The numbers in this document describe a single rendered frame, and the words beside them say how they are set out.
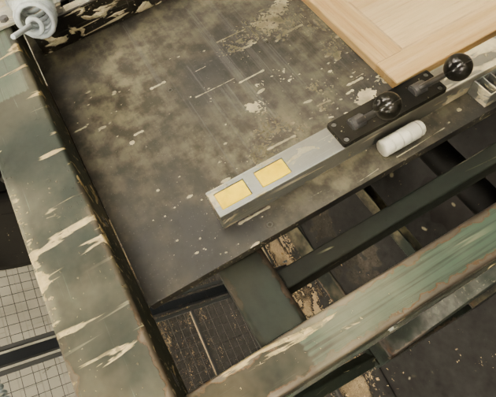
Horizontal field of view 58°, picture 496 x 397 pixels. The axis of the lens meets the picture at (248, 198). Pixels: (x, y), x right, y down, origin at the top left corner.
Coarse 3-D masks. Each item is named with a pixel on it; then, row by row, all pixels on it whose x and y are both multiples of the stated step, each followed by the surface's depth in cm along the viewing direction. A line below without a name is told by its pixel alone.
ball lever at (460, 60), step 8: (456, 56) 60; (464, 56) 60; (448, 64) 61; (456, 64) 60; (464, 64) 59; (472, 64) 60; (448, 72) 61; (456, 72) 60; (464, 72) 60; (432, 80) 67; (456, 80) 61; (408, 88) 72; (416, 88) 70; (424, 88) 70
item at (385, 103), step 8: (384, 96) 58; (392, 96) 58; (376, 104) 59; (384, 104) 58; (392, 104) 58; (400, 104) 58; (368, 112) 64; (376, 112) 59; (384, 112) 58; (392, 112) 58; (400, 112) 59; (352, 120) 69; (360, 120) 67; (352, 128) 69
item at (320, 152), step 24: (480, 48) 76; (432, 72) 74; (480, 72) 73; (456, 96) 75; (408, 120) 73; (312, 144) 70; (336, 144) 69; (360, 144) 70; (288, 168) 69; (312, 168) 68; (216, 192) 67; (264, 192) 66; (288, 192) 70; (240, 216) 68
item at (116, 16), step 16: (0, 0) 85; (64, 0) 89; (80, 0) 88; (96, 0) 88; (112, 0) 90; (128, 0) 92; (144, 0) 93; (160, 0) 95; (0, 16) 81; (64, 16) 87; (80, 16) 89; (96, 16) 91; (112, 16) 92; (128, 16) 94; (64, 32) 90; (80, 32) 92; (48, 48) 91
